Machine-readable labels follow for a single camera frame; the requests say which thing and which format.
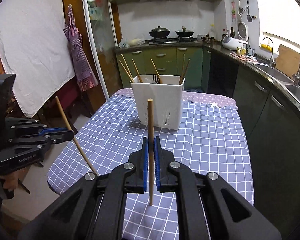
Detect purple checkered apron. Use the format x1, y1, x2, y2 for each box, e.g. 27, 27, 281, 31
63, 4, 98, 92

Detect operator hand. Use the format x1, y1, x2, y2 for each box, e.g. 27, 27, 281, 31
0, 168, 24, 199

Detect small chrome faucet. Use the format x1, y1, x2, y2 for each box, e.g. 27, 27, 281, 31
261, 37, 274, 67

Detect black wok right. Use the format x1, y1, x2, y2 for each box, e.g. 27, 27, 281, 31
175, 26, 194, 38

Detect green kitchen cabinets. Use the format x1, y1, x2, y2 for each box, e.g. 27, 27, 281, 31
110, 0, 300, 239

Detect glass sliding door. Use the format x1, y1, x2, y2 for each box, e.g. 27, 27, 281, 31
82, 0, 122, 100

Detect stainless double sink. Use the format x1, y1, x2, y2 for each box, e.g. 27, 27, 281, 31
248, 62, 300, 112

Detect blue checkered tablecloth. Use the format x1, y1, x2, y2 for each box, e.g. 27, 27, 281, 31
47, 88, 254, 239

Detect black plastic fork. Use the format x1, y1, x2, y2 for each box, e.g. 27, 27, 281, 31
153, 75, 160, 84

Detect wooden cutting board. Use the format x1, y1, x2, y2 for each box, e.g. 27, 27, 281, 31
275, 44, 300, 80

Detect white hanging sheet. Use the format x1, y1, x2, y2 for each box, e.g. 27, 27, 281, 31
0, 0, 75, 118

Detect black wok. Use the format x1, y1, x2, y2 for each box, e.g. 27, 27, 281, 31
149, 26, 170, 39
175, 26, 194, 38

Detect white rice cooker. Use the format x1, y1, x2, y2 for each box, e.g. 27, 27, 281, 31
222, 21, 249, 50

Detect gas stove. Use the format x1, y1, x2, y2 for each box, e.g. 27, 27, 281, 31
148, 37, 199, 45

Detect dark bamboo chopstick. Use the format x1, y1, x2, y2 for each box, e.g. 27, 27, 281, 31
179, 58, 191, 85

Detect bamboo chopstick red patterned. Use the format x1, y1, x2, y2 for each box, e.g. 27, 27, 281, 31
147, 99, 154, 205

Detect yellow mug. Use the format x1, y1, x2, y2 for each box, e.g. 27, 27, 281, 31
236, 47, 246, 56

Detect white plastic utensil holder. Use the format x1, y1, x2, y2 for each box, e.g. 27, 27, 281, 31
130, 74, 184, 130

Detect black wok left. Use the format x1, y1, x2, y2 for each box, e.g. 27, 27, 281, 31
149, 26, 170, 39

